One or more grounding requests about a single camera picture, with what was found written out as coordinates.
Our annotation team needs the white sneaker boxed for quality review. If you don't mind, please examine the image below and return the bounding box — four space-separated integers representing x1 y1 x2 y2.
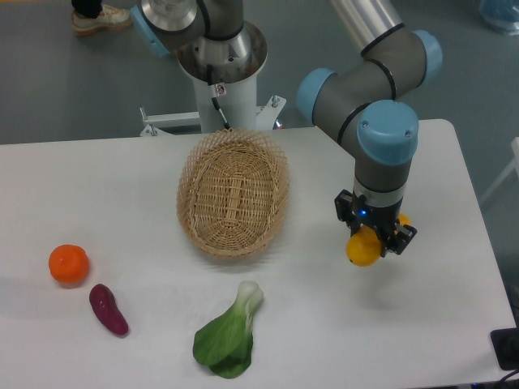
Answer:
71 4 132 36

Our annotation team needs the green bok choy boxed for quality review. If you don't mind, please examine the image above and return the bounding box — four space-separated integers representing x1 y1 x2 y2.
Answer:
192 280 264 379

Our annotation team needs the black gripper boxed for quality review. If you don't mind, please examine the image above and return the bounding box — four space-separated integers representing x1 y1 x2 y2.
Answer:
334 189 417 256

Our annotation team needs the black device at edge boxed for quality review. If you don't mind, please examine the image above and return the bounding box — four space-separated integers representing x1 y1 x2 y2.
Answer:
490 327 518 371

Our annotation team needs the orange tangerine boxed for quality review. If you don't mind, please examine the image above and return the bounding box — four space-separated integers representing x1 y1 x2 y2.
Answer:
48 244 90 284

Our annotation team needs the white frame at right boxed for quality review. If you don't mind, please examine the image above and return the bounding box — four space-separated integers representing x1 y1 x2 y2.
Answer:
479 137 518 206

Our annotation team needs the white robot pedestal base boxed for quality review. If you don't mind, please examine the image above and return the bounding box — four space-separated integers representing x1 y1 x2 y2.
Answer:
140 21 286 136

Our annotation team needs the black cable with tag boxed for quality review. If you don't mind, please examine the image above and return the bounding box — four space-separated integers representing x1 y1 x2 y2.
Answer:
205 63 233 132

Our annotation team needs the purple sweet potato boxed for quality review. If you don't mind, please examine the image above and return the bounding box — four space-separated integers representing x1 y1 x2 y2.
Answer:
89 284 129 336

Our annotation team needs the yellow mango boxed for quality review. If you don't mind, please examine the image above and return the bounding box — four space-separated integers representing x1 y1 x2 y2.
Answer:
345 212 412 267

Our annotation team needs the woven wicker basket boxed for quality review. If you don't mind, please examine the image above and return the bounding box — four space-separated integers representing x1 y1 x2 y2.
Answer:
176 129 290 259

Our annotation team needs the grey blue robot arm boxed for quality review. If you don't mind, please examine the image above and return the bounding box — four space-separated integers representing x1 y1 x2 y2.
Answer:
131 1 443 254

